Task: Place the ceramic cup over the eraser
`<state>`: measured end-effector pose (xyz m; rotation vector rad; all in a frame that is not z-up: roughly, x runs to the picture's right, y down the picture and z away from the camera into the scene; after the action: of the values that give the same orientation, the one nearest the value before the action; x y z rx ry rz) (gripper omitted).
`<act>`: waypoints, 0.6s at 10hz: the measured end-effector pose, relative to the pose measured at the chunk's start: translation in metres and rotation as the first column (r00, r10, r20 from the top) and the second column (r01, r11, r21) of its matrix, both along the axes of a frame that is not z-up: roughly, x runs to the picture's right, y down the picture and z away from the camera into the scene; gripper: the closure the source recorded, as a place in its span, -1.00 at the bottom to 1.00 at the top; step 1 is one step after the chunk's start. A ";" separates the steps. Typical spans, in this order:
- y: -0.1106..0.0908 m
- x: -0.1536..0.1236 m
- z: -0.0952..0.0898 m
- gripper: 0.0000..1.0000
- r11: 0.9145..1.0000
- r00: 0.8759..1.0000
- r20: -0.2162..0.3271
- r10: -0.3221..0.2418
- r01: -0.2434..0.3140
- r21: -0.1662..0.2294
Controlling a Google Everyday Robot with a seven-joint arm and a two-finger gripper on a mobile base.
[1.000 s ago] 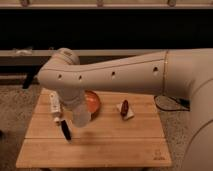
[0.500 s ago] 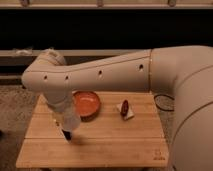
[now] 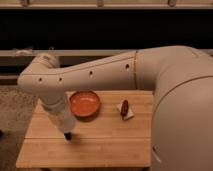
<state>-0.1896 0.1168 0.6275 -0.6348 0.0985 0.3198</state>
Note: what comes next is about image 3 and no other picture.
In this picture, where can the orange bowl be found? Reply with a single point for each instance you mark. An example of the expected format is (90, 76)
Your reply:
(84, 104)

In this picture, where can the black handled knife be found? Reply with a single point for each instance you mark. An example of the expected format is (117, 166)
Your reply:
(68, 136)

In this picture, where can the brown sausage on napkin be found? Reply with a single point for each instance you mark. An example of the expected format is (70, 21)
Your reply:
(125, 110)

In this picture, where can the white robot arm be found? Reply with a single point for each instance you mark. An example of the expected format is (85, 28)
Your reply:
(180, 77)

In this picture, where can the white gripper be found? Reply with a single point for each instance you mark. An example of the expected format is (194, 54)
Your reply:
(61, 115)

